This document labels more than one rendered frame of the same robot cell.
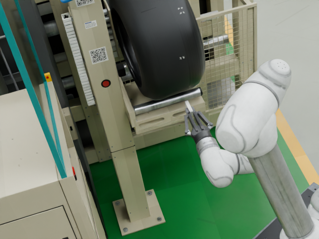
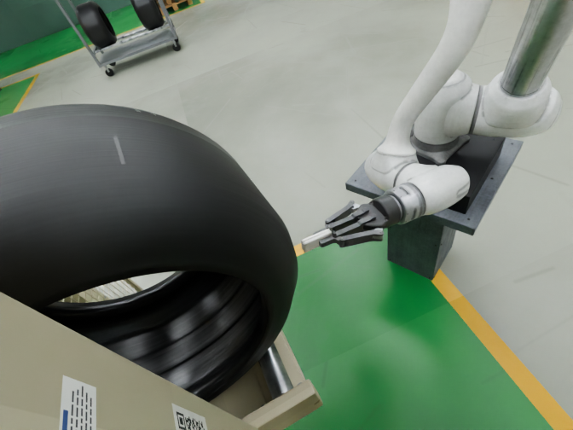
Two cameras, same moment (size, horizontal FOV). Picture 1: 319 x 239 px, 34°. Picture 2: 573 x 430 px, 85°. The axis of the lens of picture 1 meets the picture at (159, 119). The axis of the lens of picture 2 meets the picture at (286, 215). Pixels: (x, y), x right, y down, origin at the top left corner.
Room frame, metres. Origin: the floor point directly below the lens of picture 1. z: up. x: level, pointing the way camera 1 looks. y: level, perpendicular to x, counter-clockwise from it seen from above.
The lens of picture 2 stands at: (1.75, 0.29, 1.56)
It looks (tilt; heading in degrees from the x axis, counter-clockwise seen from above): 46 degrees down; 269
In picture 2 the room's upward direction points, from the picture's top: 19 degrees counter-clockwise
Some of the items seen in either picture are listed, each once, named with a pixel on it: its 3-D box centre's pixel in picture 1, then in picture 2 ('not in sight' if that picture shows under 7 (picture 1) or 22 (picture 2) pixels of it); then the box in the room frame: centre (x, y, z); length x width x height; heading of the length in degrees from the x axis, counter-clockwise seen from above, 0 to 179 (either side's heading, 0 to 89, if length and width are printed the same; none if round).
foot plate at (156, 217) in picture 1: (137, 211); not in sight; (1.97, 0.22, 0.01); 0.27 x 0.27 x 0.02; 10
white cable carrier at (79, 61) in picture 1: (80, 61); not in sight; (1.92, 0.30, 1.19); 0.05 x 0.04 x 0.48; 10
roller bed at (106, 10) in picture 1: (94, 32); not in sight; (2.37, 0.26, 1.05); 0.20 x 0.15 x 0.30; 100
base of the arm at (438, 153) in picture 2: not in sight; (430, 136); (1.12, -0.59, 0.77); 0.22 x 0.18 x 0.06; 114
